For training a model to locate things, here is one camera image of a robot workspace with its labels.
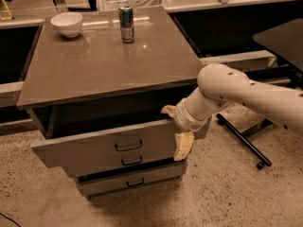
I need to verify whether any grey drawer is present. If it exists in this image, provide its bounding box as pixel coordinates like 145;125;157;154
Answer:
31;119;177;177
77;161;187;199
119;153;178;167

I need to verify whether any grey drawer cabinet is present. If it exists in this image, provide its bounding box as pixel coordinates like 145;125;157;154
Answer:
17;7;203;186

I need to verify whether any grey horizontal rail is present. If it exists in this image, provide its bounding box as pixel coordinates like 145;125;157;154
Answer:
200;50;277;72

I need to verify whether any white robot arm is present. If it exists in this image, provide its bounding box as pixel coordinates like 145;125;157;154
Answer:
161;63;303;161

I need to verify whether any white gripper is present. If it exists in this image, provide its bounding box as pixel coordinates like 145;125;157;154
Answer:
161;98;211;161

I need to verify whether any dark round side table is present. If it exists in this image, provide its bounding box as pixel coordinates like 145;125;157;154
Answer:
253;18;303;70

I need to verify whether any black floor cable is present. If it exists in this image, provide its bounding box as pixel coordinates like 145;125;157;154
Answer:
0;211;23;227

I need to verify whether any grey bottom drawer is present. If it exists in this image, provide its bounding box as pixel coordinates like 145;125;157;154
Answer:
77;161;187;199

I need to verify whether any yellow object top left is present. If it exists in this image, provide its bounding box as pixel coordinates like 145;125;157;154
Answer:
0;0;13;21

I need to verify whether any grey top drawer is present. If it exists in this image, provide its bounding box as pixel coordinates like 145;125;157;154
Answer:
31;119;177;177

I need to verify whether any grey middle drawer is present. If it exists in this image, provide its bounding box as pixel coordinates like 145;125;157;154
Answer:
119;153;178;167

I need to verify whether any blue silver drink can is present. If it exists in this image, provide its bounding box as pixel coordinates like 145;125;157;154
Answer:
118;5;134;43

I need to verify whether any black table base bar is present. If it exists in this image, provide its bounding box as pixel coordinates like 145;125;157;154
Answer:
217;113;272;169

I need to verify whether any white ceramic bowl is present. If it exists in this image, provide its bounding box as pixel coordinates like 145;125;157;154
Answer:
51;12;83;38

